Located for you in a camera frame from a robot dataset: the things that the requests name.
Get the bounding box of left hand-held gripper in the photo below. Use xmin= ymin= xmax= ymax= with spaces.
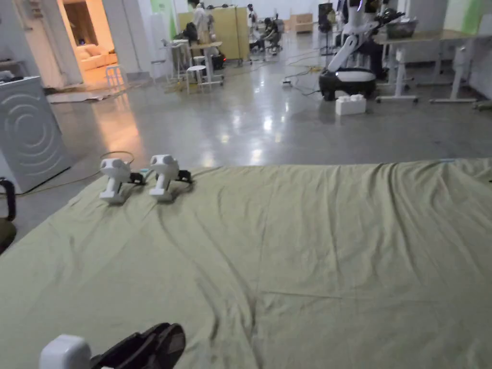
xmin=38 ymin=322 xmax=187 ymax=369

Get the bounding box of spare white hand-held gripper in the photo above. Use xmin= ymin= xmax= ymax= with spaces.
xmin=99 ymin=157 xmax=148 ymax=205
xmin=148 ymin=154 xmax=194 ymax=203

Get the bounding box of black chair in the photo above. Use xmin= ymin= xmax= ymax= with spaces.
xmin=0 ymin=178 xmax=18 ymax=255

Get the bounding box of bed with pale green sheet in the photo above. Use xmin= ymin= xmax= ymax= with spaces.
xmin=0 ymin=157 xmax=492 ymax=369

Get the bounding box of white washing machine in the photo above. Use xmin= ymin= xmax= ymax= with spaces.
xmin=0 ymin=75 xmax=74 ymax=194

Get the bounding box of blue stool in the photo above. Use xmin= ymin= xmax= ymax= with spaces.
xmin=105 ymin=64 xmax=128 ymax=88

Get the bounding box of white round stool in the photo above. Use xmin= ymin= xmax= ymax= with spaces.
xmin=186 ymin=65 xmax=213 ymax=94

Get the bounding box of cream sofa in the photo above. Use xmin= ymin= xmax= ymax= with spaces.
xmin=74 ymin=43 xmax=118 ymax=73

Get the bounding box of white-legged wooden table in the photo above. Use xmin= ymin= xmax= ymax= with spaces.
xmin=160 ymin=38 xmax=226 ymax=88

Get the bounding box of white foam block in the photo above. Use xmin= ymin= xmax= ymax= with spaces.
xmin=335 ymin=94 xmax=367 ymax=116

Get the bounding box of white and black robot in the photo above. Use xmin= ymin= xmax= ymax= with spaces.
xmin=318 ymin=0 xmax=406 ymax=102

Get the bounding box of small wooden crate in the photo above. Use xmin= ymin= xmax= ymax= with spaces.
xmin=289 ymin=13 xmax=313 ymax=34

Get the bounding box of row of white-legged tables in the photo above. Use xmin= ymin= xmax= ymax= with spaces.
xmin=374 ymin=27 xmax=492 ymax=104

